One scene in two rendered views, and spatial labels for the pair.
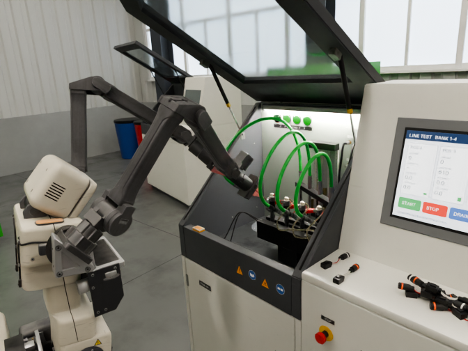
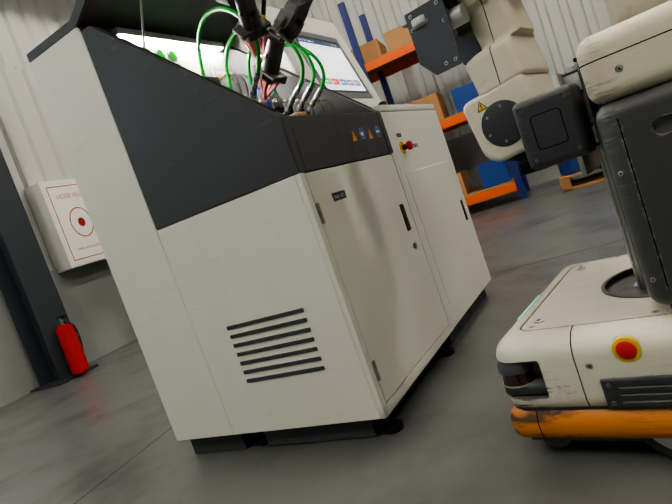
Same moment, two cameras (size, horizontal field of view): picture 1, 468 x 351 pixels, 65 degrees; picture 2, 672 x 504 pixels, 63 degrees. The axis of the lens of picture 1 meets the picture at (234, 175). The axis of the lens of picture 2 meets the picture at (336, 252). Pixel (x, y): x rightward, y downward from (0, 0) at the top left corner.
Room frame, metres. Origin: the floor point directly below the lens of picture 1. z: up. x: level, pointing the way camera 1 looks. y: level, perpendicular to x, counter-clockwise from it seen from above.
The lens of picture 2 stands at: (2.01, 1.69, 0.68)
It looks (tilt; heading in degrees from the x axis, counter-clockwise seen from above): 5 degrees down; 252
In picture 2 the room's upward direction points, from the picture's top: 19 degrees counter-clockwise
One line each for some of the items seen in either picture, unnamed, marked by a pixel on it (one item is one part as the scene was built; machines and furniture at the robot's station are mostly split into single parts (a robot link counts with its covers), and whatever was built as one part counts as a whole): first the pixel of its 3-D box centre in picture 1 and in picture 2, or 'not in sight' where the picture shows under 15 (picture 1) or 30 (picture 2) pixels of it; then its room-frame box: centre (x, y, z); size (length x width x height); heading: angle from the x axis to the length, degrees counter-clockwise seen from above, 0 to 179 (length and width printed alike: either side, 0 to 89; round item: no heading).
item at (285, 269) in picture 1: (234, 263); (340, 139); (1.34, 0.02, 0.87); 0.62 x 0.04 x 0.16; 42
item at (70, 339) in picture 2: not in sight; (71, 344); (2.92, -3.67, 0.29); 0.17 x 0.15 x 0.54; 48
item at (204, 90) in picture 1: (180, 120); not in sight; (4.92, 0.67, 1.00); 1.30 x 1.09 x 1.99; 34
